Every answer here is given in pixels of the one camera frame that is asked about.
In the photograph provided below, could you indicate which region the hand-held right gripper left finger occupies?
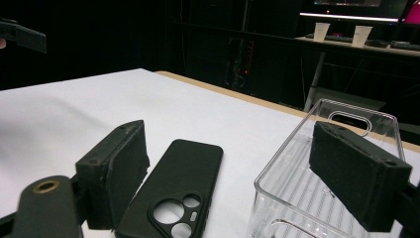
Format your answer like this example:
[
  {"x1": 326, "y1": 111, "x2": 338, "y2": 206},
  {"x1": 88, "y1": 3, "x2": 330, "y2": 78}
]
[{"x1": 74, "y1": 119, "x2": 151, "y2": 231}]

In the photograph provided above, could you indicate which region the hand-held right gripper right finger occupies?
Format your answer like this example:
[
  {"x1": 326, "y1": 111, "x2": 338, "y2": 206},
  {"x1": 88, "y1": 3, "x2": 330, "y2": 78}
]
[{"x1": 308, "y1": 120, "x2": 413, "y2": 233}]

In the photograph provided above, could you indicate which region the clear plastic tray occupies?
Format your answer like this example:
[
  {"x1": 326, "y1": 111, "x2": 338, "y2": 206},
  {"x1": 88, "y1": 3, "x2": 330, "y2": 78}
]
[{"x1": 246, "y1": 97, "x2": 406, "y2": 238}]

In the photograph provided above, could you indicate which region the black phone case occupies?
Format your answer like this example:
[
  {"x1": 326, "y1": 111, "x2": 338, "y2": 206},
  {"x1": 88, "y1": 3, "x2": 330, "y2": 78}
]
[{"x1": 115, "y1": 138, "x2": 225, "y2": 238}]

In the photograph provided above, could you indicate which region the white table mat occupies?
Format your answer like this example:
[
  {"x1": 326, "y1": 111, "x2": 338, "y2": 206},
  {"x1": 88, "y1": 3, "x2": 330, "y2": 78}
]
[{"x1": 0, "y1": 67, "x2": 420, "y2": 238}]

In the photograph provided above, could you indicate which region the white-framed desk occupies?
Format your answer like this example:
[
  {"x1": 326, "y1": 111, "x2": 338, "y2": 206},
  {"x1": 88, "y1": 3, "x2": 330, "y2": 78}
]
[{"x1": 295, "y1": 35, "x2": 420, "y2": 113}]

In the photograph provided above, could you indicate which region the black keyboard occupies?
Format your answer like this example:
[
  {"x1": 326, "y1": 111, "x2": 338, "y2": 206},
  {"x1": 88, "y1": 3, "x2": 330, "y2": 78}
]
[
  {"x1": 366, "y1": 39, "x2": 390, "y2": 49},
  {"x1": 305, "y1": 33, "x2": 355, "y2": 44},
  {"x1": 389, "y1": 40, "x2": 420, "y2": 52}
]

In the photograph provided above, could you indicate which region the white paper cup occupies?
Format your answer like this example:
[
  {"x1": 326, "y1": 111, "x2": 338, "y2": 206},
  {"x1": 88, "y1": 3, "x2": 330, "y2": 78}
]
[
  {"x1": 313, "y1": 22, "x2": 331, "y2": 43},
  {"x1": 352, "y1": 25, "x2": 373, "y2": 49}
]

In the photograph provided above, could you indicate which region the dark equipment with red lights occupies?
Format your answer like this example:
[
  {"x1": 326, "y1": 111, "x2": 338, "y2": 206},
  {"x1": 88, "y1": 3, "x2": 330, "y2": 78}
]
[{"x1": 227, "y1": 36, "x2": 257, "y2": 90}]

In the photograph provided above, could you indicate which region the computer monitor with light strip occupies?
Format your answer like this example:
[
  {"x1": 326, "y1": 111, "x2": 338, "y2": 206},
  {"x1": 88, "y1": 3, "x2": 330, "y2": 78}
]
[{"x1": 298, "y1": 0, "x2": 410, "y2": 24}]

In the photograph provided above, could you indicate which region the computer monitor with pink screen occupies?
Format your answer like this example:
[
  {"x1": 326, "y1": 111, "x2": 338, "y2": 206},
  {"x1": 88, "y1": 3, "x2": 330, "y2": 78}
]
[{"x1": 400, "y1": 0, "x2": 420, "y2": 26}]

